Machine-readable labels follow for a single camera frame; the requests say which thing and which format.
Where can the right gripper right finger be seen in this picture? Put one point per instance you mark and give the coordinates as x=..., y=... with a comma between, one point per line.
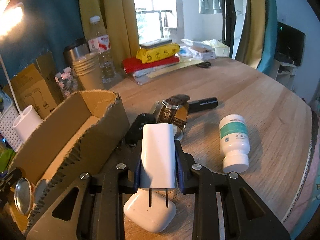
x=245, y=215

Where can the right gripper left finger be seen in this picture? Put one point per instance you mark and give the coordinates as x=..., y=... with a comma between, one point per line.
x=82, y=204

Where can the gold lid jar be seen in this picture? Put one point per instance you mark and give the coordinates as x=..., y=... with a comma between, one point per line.
x=27, y=195

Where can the white earbuds case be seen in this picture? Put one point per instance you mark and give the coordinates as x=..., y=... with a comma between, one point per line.
x=154, y=218

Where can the white pill bottle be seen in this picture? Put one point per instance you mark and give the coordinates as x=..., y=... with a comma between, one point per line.
x=234, y=144

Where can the cardboard box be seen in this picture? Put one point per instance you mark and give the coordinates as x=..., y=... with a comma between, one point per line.
x=78, y=136

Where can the white power adapter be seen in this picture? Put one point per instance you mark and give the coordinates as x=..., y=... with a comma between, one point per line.
x=158, y=170

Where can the brown leather wristwatch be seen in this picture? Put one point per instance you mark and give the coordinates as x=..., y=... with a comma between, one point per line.
x=173, y=110

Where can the green paper bag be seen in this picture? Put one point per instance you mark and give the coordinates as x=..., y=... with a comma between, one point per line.
x=6, y=156

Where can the white plastic basket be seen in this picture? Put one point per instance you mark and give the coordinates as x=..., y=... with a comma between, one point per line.
x=6, y=127

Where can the brown lamp packaging box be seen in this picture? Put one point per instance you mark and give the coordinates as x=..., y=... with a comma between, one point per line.
x=35, y=85

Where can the black cylindrical flashlight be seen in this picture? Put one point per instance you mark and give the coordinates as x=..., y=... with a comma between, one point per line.
x=202, y=105

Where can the patterned glass jar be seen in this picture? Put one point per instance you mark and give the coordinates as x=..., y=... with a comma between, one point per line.
x=67, y=81

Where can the stack of paper cups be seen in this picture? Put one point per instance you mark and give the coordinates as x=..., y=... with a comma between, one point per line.
x=87, y=69

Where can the black scissors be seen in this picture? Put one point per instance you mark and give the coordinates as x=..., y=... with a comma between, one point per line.
x=204, y=65

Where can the stainless steel thermos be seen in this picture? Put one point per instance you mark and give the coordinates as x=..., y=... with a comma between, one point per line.
x=76, y=50

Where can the red flat package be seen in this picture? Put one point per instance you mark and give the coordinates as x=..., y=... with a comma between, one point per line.
x=133, y=64

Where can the white tissue packages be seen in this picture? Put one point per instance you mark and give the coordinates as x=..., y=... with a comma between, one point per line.
x=203, y=50

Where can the clear plastic water bottle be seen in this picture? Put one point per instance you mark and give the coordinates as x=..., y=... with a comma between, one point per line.
x=99, y=42

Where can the white desk lamp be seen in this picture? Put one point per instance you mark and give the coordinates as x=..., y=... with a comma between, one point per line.
x=28, y=120

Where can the yellow snack package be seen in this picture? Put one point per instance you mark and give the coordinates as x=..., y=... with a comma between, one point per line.
x=158, y=53

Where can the black monitor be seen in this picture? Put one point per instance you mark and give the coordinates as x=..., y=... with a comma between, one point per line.
x=290, y=45

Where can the yellow curtain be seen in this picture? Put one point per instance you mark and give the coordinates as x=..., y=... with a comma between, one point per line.
x=119, y=18

